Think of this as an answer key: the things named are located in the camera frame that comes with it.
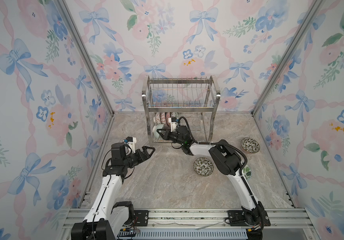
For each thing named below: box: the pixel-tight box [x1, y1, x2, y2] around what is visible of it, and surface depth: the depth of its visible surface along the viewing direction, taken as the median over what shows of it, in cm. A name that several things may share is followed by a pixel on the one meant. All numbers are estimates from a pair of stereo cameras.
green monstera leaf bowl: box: [241, 164, 252, 181], surface depth 87 cm
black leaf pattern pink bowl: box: [241, 137, 260, 154], surface depth 100 cm
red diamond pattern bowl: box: [160, 112, 167, 124], surface depth 102 cm
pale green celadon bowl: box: [152, 124, 165, 141], surface depth 96 cm
